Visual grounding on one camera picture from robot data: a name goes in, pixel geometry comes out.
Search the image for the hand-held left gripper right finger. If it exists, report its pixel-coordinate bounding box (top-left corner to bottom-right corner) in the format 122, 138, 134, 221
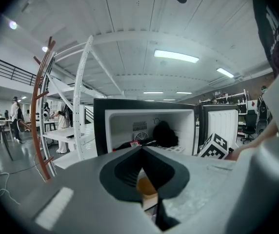
141, 146, 240, 234

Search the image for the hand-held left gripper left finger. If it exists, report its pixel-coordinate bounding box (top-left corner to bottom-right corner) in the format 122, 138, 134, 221
15, 146, 159, 234

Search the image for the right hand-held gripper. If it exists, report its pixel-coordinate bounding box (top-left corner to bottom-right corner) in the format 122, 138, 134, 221
198, 133, 229, 160

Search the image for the black mini fridge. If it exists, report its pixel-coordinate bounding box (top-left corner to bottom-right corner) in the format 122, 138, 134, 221
93, 98, 239, 158

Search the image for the person's right forearm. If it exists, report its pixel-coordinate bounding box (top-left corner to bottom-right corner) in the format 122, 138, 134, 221
227, 118, 279, 160

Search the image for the black office chair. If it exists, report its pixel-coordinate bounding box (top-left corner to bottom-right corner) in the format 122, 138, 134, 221
241, 110, 259, 143

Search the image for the black cloth bundle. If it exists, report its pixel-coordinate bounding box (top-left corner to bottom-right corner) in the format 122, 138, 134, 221
153, 120, 179, 148

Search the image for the dark soda bottle red label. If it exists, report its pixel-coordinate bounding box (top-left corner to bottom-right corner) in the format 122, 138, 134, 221
112, 137, 157, 152

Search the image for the brown wooden coat rack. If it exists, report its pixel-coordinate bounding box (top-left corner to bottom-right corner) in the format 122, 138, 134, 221
31, 36, 57, 181

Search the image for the white metal shelf rack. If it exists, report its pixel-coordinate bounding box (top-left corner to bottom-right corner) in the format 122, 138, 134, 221
39, 35, 120, 177

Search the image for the person's printed black shirt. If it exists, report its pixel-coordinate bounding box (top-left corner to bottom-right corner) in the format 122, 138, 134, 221
249, 0, 279, 78

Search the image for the black railing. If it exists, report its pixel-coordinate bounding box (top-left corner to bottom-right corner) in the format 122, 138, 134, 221
0, 52, 37, 86

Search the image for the white wire fridge shelf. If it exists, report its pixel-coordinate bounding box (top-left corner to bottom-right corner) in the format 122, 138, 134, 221
159, 144, 186, 153

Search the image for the black cable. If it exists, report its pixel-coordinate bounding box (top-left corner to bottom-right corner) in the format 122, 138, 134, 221
7, 162, 40, 175

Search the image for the white cable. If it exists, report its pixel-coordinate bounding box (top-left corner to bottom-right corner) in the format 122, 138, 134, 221
0, 172, 20, 204

